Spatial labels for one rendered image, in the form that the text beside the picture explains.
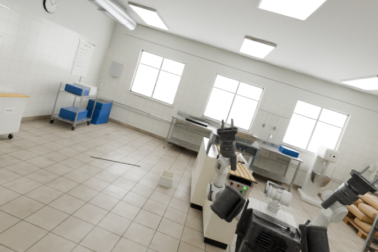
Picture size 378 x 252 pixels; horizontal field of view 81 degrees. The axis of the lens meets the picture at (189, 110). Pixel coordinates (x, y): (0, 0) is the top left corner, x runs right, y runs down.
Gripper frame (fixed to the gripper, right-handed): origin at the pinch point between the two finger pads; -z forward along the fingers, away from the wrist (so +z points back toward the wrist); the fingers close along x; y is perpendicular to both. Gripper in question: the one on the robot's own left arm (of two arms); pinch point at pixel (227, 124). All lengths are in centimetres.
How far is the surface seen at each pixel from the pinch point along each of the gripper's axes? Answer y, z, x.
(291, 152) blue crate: -332, 234, 295
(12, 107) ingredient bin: -262, 42, -248
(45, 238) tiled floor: -69, 120, -145
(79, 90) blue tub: -402, 49, -189
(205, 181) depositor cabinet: -162, 154, 28
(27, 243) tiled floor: -61, 114, -155
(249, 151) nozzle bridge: -164, 115, 97
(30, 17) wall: -360, -95, -234
